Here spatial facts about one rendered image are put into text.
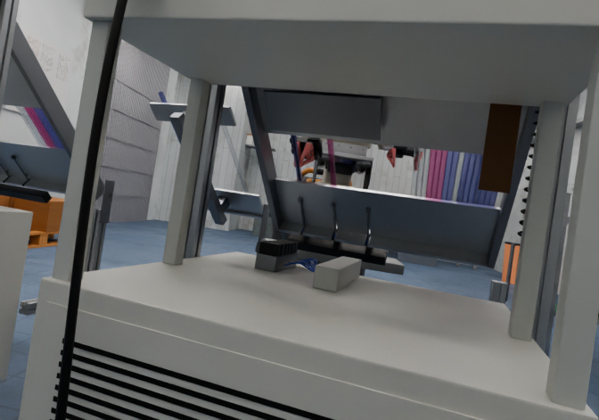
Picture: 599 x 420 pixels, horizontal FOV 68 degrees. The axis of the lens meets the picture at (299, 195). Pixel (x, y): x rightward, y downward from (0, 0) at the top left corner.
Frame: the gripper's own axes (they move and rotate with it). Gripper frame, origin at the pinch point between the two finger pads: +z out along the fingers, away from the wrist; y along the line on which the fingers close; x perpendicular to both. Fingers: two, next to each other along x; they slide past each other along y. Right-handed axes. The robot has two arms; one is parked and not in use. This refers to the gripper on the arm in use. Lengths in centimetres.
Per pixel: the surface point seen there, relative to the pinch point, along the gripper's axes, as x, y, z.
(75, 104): 207, -442, -288
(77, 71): 173, -441, -316
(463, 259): 24, 52, 5
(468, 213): 8, 50, 2
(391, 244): 24.6, 30.1, 4.5
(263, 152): -7.2, -8.0, 5.2
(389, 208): 11.1, 28.4, 1.9
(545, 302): -12, 63, 41
